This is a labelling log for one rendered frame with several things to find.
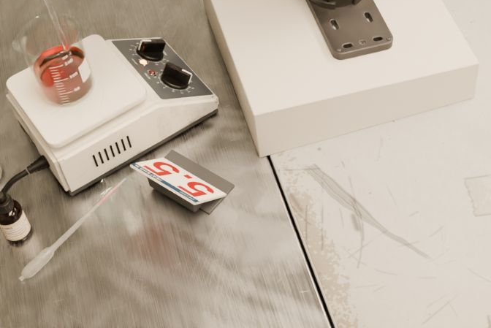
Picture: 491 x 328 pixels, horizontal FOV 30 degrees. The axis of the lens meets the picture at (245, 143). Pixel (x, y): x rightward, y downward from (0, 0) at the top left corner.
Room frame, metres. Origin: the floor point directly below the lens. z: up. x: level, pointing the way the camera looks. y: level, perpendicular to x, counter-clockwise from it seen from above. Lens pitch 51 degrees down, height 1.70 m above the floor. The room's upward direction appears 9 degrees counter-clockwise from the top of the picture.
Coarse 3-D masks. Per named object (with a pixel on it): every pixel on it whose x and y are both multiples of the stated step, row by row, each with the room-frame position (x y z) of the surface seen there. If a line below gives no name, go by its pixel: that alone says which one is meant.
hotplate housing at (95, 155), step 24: (216, 96) 0.70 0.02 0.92; (24, 120) 0.67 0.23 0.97; (120, 120) 0.65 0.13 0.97; (144, 120) 0.65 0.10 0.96; (168, 120) 0.67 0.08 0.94; (192, 120) 0.68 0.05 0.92; (72, 144) 0.63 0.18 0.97; (96, 144) 0.63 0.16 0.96; (120, 144) 0.64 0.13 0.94; (144, 144) 0.65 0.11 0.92; (72, 168) 0.61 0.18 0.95; (96, 168) 0.62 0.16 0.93; (72, 192) 0.61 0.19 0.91
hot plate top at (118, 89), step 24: (96, 48) 0.74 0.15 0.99; (24, 72) 0.72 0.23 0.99; (96, 72) 0.71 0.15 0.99; (120, 72) 0.70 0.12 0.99; (24, 96) 0.69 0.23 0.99; (96, 96) 0.67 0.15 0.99; (120, 96) 0.67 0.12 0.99; (144, 96) 0.66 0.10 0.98; (48, 120) 0.65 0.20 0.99; (72, 120) 0.64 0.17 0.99; (96, 120) 0.64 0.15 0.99; (48, 144) 0.62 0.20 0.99
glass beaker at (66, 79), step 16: (48, 16) 0.72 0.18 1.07; (64, 16) 0.72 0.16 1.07; (32, 32) 0.71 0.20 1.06; (48, 32) 0.72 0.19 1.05; (64, 32) 0.72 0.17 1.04; (16, 48) 0.68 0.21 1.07; (32, 48) 0.70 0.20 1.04; (48, 48) 0.72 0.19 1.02; (80, 48) 0.68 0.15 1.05; (32, 64) 0.67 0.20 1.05; (48, 64) 0.66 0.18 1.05; (64, 64) 0.66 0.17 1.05; (80, 64) 0.67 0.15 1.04; (48, 80) 0.66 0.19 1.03; (64, 80) 0.66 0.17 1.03; (80, 80) 0.67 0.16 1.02; (48, 96) 0.67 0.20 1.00; (64, 96) 0.66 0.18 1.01; (80, 96) 0.67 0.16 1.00
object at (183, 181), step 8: (160, 160) 0.63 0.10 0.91; (152, 168) 0.61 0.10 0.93; (160, 168) 0.61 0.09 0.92; (168, 168) 0.62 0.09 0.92; (176, 168) 0.62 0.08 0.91; (160, 176) 0.59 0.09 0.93; (168, 176) 0.60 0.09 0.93; (176, 176) 0.60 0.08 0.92; (184, 176) 0.60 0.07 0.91; (176, 184) 0.58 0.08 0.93; (184, 184) 0.58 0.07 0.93; (192, 184) 0.59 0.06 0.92; (200, 184) 0.59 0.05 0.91; (192, 192) 0.57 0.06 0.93; (200, 192) 0.57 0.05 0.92; (208, 192) 0.57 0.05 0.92; (216, 192) 0.58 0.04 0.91
